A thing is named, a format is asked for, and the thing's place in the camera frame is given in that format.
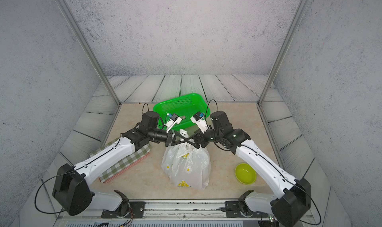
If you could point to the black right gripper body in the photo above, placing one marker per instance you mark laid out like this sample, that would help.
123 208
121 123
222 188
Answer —
211 136

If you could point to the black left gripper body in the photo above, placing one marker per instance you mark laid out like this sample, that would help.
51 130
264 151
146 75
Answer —
159 136

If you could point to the white plastic bag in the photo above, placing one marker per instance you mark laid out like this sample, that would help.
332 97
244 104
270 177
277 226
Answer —
187 166

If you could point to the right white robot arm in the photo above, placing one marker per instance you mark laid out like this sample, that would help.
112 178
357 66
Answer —
291 198

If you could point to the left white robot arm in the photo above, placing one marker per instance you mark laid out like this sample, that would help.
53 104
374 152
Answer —
72 185

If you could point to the green perforated plastic basket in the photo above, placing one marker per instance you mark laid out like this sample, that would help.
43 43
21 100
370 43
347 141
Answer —
186 106

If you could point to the green checkered cloth mat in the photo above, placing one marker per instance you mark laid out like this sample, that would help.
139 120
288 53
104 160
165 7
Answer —
124 164

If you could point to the lime green bowl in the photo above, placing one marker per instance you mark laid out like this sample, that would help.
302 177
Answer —
245 174

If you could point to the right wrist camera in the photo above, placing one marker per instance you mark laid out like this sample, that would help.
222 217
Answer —
199 119

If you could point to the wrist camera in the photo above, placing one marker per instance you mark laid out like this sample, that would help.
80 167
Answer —
199 119
173 120

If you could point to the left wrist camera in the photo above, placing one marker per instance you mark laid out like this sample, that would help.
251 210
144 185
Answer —
173 120

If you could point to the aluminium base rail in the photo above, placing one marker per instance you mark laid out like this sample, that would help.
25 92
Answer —
174 213

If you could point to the left metal frame post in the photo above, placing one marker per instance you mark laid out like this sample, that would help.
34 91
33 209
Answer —
69 17

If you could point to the metal frame post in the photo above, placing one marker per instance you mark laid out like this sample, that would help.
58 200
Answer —
69 17
283 50

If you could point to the right metal frame post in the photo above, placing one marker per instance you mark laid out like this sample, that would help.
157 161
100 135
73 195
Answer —
283 50

